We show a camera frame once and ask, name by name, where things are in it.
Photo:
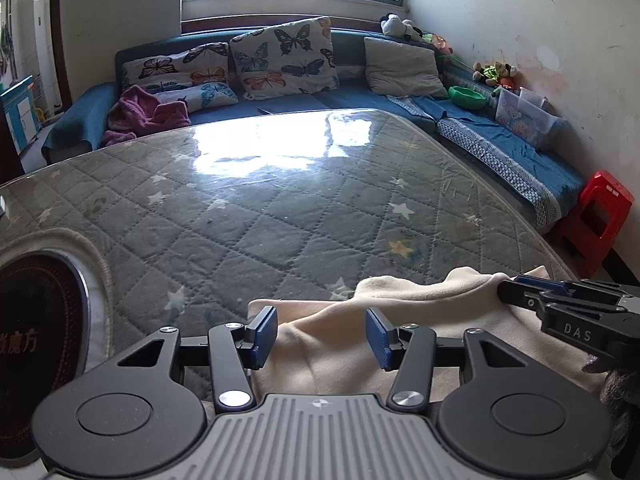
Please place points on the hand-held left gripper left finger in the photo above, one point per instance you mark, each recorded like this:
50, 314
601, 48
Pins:
264, 336

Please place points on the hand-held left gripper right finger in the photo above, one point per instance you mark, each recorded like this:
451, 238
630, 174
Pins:
380, 337

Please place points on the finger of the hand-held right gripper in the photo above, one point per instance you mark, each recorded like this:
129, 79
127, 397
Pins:
542, 283
520, 295

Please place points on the cream knit garment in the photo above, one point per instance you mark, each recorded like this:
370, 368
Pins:
325, 330

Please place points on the person's right hand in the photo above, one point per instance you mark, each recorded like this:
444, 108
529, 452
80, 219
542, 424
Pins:
622, 390

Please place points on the red plastic stool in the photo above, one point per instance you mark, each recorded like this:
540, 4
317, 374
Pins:
600, 200

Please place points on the blue patterned sofa sheet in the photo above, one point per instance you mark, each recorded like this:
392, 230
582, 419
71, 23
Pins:
510, 155

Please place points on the grey quilted star table cover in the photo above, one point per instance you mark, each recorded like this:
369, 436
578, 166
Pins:
280, 200

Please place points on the clear plastic storage box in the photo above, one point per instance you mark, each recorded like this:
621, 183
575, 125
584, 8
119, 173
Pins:
527, 117

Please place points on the green plastic bowl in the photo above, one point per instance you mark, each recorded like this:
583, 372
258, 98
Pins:
467, 96

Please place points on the pile of colourful plush toys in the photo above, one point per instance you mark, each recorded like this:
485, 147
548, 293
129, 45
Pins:
495, 74

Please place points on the black round induction cooker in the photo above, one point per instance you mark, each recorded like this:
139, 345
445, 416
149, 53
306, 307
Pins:
37, 345

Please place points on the long butterfly print pillow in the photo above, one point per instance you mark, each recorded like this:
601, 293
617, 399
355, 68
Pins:
205, 95
175, 65

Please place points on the grey plain pillow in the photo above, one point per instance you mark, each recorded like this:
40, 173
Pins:
402, 70

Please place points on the purple fleece cloth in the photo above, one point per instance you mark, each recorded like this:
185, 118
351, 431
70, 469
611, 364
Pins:
142, 112

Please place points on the small colourful toy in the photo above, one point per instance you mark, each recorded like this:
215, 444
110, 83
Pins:
441, 44

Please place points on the large butterfly print pillow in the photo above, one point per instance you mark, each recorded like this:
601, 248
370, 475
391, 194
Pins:
287, 57

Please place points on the blue corner sofa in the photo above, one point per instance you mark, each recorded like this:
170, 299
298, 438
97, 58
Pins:
90, 115

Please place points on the panda plush toy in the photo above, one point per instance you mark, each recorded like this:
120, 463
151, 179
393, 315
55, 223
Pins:
400, 27

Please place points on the blue cabinet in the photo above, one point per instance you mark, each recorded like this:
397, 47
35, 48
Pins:
20, 115

